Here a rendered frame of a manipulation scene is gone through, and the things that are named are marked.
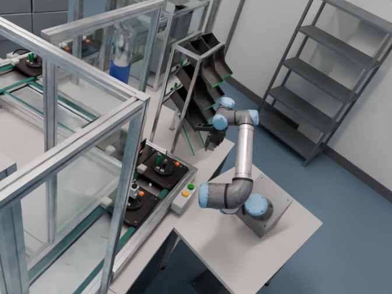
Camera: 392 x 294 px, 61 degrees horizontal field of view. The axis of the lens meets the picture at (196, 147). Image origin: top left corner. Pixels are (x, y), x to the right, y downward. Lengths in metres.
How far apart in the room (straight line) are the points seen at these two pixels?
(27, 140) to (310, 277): 2.54
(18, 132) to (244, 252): 1.60
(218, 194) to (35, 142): 1.32
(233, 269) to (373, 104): 3.05
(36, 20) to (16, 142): 2.29
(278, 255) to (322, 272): 1.35
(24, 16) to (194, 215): 3.07
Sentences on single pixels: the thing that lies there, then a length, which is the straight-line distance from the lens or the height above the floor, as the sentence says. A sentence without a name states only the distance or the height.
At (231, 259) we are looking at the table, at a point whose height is 0.86.
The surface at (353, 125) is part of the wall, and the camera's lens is 4.62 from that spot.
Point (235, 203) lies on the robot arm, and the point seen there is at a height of 1.39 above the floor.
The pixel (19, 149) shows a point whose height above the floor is 0.86.
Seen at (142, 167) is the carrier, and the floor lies 0.99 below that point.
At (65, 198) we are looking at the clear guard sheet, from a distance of 0.77.
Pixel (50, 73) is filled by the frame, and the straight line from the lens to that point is 1.09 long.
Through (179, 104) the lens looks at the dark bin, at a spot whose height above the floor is 1.30.
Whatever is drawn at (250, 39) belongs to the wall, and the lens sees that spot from 5.11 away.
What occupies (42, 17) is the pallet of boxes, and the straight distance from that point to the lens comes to 4.43.
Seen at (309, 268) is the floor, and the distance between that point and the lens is 3.40.
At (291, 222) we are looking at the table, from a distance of 2.36.
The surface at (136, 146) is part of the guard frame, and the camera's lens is 0.92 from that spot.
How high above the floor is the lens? 2.44
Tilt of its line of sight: 39 degrees down
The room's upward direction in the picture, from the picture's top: 20 degrees clockwise
